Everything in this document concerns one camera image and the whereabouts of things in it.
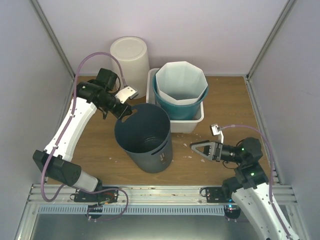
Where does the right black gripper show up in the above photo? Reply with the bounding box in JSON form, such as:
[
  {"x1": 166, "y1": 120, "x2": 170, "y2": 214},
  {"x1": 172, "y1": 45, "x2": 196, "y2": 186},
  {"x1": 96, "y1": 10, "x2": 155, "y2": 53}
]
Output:
[{"x1": 189, "y1": 139, "x2": 245, "y2": 164}]

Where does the dark grey round bin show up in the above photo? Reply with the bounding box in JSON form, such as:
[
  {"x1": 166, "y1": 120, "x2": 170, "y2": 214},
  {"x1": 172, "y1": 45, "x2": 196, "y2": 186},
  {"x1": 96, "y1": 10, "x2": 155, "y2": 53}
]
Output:
[{"x1": 114, "y1": 103, "x2": 173, "y2": 174}]

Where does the white cylindrical bin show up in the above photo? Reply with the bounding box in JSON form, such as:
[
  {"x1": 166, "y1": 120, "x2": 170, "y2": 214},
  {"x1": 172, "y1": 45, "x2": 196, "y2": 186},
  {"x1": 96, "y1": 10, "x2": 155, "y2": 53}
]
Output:
[{"x1": 109, "y1": 36, "x2": 150, "y2": 99}]

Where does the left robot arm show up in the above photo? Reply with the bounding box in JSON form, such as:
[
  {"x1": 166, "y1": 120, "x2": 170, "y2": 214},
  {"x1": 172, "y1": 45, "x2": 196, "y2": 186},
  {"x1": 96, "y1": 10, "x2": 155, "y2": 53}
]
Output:
[{"x1": 32, "y1": 68, "x2": 138, "y2": 202}]

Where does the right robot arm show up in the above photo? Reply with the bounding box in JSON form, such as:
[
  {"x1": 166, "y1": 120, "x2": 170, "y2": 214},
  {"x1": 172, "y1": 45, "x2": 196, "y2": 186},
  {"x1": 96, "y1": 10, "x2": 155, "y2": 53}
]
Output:
[{"x1": 190, "y1": 137, "x2": 299, "y2": 240}]

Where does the white rectangular tub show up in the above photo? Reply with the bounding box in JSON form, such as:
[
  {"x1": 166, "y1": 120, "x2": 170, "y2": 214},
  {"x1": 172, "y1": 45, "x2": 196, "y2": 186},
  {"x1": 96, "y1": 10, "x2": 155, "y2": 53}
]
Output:
[{"x1": 146, "y1": 68, "x2": 205, "y2": 134}]

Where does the teal round bin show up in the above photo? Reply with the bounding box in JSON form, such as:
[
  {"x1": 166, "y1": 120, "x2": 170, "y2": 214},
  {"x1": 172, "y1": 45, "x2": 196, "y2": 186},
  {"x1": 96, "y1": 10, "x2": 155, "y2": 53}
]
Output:
[{"x1": 152, "y1": 75, "x2": 209, "y2": 120}]

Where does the white faceted bin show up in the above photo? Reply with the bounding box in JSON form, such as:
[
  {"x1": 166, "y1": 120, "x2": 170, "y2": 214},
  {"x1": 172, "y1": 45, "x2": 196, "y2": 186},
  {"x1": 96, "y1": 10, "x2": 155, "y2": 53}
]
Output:
[{"x1": 155, "y1": 61, "x2": 208, "y2": 106}]

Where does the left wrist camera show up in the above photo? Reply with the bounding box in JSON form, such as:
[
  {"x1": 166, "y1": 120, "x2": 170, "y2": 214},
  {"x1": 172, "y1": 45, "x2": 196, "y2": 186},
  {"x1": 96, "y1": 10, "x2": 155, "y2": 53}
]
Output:
[{"x1": 115, "y1": 86, "x2": 139, "y2": 104}]

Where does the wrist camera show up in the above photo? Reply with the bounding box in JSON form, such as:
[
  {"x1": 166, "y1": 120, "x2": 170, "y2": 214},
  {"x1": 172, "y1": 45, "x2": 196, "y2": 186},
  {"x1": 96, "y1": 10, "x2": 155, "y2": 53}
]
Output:
[
  {"x1": 115, "y1": 86, "x2": 139, "y2": 104},
  {"x1": 210, "y1": 124, "x2": 224, "y2": 144}
]

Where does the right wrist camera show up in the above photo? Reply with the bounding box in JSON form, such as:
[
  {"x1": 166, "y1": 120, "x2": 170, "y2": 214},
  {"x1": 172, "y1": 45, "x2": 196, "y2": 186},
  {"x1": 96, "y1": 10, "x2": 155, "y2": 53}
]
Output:
[{"x1": 210, "y1": 124, "x2": 224, "y2": 144}]

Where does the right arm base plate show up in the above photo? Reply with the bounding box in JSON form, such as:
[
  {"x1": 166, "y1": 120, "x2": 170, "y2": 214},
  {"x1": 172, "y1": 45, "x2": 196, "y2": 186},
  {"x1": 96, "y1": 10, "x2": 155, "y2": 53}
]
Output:
[{"x1": 199, "y1": 186, "x2": 234, "y2": 204}]

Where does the aluminium front rail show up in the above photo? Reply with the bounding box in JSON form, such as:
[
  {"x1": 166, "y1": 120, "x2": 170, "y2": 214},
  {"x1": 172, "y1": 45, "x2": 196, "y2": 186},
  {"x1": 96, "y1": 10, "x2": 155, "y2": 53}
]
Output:
[{"x1": 27, "y1": 184, "x2": 297, "y2": 206}]

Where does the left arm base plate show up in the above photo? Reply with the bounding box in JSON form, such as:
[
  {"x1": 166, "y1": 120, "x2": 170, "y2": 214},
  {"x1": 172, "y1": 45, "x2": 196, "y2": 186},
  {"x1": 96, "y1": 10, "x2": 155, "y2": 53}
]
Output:
[{"x1": 69, "y1": 186, "x2": 119, "y2": 205}]

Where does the grey slotted cable duct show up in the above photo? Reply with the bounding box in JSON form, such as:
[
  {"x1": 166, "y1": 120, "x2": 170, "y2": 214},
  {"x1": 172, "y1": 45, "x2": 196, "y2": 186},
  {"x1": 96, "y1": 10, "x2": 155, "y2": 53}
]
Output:
[{"x1": 38, "y1": 204, "x2": 225, "y2": 216}]

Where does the left aluminium frame post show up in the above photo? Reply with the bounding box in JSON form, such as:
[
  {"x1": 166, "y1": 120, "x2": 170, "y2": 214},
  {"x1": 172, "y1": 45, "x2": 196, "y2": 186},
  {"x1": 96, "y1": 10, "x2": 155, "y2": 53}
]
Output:
[{"x1": 29, "y1": 0, "x2": 77, "y2": 81}]

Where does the aluminium frame post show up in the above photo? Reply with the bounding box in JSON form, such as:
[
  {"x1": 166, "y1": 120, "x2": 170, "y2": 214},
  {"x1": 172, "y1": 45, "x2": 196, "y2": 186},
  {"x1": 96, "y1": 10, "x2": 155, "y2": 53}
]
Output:
[
  {"x1": 29, "y1": 0, "x2": 77, "y2": 81},
  {"x1": 245, "y1": 0, "x2": 298, "y2": 81}
]

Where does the right aluminium frame post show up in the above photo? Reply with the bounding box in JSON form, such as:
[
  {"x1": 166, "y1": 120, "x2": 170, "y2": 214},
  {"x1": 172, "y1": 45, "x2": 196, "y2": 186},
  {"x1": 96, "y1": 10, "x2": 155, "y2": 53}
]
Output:
[{"x1": 245, "y1": 0, "x2": 298, "y2": 81}]

